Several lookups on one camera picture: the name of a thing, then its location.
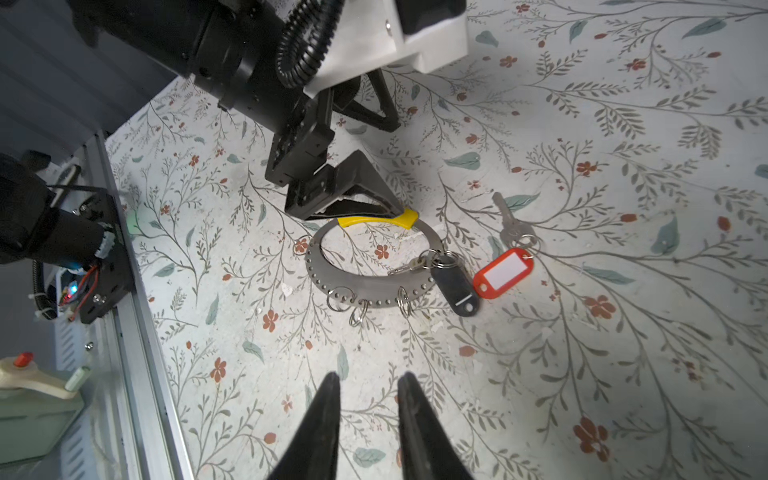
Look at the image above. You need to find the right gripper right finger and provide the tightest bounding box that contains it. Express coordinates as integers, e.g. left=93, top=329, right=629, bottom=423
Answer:
left=397, top=372, right=472, bottom=480

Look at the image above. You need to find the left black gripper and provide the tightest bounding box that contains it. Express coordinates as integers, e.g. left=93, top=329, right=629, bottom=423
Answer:
left=263, top=67, right=406, bottom=222

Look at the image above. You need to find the red key tag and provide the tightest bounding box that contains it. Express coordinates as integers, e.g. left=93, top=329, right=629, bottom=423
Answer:
left=471, top=190, right=542, bottom=301

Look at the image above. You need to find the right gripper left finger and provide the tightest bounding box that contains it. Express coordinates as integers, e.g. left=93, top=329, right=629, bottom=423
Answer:
left=268, top=372, right=341, bottom=480

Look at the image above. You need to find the black key tag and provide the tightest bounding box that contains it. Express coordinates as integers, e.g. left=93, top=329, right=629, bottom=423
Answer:
left=430, top=265, right=480, bottom=317

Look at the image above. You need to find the left black cable conduit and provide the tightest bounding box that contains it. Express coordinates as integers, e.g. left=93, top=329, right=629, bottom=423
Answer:
left=274, top=0, right=349, bottom=90

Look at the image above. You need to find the white bottle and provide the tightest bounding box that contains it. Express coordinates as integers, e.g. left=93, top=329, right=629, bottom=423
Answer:
left=1, top=352, right=91, bottom=467

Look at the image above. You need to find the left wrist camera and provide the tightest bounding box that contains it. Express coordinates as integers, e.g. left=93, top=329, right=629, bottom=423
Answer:
left=303, top=0, right=469, bottom=97

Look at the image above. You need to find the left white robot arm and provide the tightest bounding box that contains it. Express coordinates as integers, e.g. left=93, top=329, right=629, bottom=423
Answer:
left=70, top=1, right=405, bottom=220

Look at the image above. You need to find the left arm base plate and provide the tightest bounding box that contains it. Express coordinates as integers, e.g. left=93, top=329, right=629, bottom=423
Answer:
left=29, top=185, right=139, bottom=326

